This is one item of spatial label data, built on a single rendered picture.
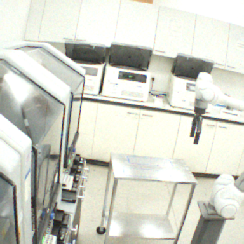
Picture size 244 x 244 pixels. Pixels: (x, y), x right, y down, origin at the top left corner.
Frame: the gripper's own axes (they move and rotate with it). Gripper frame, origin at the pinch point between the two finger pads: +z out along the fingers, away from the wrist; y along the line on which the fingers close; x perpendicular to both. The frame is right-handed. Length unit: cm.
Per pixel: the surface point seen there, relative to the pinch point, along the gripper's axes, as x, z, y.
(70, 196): 69, 42, -17
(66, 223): 67, 38, -56
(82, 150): 81, 102, 219
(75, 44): 108, -30, 233
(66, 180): 73, 34, -12
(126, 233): 27, 92, 23
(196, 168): -70, 106, 219
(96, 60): 81, -7, 269
